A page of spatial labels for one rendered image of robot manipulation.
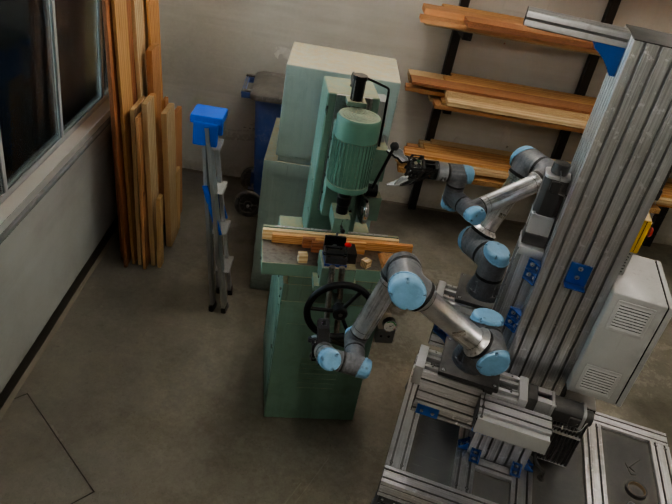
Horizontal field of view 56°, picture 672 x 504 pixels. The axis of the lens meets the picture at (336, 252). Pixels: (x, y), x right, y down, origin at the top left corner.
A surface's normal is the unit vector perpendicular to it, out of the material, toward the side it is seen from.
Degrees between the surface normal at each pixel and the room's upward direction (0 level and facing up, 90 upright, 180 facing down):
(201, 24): 90
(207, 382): 1
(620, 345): 90
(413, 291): 86
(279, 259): 0
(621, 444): 0
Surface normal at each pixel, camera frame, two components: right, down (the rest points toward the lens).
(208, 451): 0.16, -0.84
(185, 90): -0.03, 0.53
